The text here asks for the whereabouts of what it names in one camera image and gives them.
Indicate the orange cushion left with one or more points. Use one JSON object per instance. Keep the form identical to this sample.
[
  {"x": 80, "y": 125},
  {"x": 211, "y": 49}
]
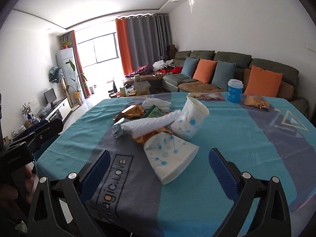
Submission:
[{"x": 205, "y": 70}]

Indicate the orange cushion far right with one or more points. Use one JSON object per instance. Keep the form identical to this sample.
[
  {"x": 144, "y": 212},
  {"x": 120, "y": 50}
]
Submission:
[{"x": 260, "y": 82}]

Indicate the brown snack packet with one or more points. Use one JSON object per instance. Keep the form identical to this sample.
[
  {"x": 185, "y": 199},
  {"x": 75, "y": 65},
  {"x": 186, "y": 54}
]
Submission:
[{"x": 257, "y": 102}]

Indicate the left hand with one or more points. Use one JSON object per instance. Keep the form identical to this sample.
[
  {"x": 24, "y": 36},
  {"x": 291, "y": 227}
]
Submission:
[{"x": 9, "y": 193}]

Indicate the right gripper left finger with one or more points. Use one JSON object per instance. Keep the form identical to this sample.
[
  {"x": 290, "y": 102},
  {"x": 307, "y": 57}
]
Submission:
[{"x": 58, "y": 207}]

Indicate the green snack wrapper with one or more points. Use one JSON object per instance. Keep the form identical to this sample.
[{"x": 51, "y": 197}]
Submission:
[{"x": 153, "y": 112}]

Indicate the orange cushion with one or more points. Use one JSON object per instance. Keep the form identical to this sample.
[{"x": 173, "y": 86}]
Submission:
[
  {"x": 205, "y": 70},
  {"x": 260, "y": 82}
]

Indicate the cracker packet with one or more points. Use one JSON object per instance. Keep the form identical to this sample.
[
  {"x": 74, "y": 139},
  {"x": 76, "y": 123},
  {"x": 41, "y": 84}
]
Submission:
[{"x": 207, "y": 96}]

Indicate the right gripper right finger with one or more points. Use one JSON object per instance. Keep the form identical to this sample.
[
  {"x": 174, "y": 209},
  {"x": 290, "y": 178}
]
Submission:
[{"x": 272, "y": 216}]

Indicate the tall potted plant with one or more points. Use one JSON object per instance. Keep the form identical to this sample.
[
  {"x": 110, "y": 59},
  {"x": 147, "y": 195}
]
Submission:
[{"x": 76, "y": 81}]

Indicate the gold snack wrapper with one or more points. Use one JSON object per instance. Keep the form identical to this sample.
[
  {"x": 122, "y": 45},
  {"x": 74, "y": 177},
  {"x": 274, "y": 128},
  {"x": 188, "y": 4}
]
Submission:
[{"x": 134, "y": 111}]

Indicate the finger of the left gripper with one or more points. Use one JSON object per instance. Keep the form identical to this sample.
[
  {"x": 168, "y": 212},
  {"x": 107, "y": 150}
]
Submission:
[
  {"x": 43, "y": 134},
  {"x": 30, "y": 130}
]

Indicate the blue cushion left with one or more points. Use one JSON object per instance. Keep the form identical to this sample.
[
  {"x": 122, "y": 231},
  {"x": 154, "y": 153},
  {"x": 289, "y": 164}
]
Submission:
[{"x": 189, "y": 67}]

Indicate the blue grey tablecloth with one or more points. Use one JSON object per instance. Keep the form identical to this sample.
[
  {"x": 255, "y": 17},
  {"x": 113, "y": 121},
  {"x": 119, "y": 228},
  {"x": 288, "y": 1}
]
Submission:
[{"x": 166, "y": 186}]

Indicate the small black monitor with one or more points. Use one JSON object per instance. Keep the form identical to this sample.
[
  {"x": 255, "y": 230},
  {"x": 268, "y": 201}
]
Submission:
[{"x": 50, "y": 96}]

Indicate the white standing air conditioner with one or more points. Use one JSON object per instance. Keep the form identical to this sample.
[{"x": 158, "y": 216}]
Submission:
[{"x": 62, "y": 57}]

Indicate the blue lidded cup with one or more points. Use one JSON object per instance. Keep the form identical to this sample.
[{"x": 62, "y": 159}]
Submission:
[{"x": 235, "y": 88}]

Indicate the white blue paper cup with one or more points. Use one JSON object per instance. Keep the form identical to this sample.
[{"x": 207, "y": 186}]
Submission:
[{"x": 190, "y": 119}]

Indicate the orange grey curtain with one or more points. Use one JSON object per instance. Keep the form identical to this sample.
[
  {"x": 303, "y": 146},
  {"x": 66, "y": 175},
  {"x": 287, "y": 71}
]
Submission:
[{"x": 143, "y": 39}]

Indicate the green sectional sofa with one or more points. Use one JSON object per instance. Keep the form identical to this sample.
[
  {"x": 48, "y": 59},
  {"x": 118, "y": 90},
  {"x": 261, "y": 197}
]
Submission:
[{"x": 243, "y": 63}]

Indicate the white tissue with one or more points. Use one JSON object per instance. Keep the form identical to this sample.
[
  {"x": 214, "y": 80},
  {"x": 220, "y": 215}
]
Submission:
[{"x": 144, "y": 126}]

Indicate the white tv cabinet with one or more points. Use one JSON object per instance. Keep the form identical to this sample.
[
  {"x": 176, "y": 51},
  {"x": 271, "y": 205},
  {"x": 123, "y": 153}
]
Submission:
[{"x": 60, "y": 110}]

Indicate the glass coffee table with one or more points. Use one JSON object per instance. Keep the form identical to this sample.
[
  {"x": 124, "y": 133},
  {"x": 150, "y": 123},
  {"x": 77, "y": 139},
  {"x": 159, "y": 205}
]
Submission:
[{"x": 130, "y": 90}]

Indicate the blue cushion right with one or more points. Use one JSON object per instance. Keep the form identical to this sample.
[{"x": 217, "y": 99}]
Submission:
[{"x": 224, "y": 71}]

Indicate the blue cushion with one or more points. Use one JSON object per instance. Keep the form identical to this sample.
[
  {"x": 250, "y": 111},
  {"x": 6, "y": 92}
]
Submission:
[
  {"x": 224, "y": 71},
  {"x": 189, "y": 67}
]

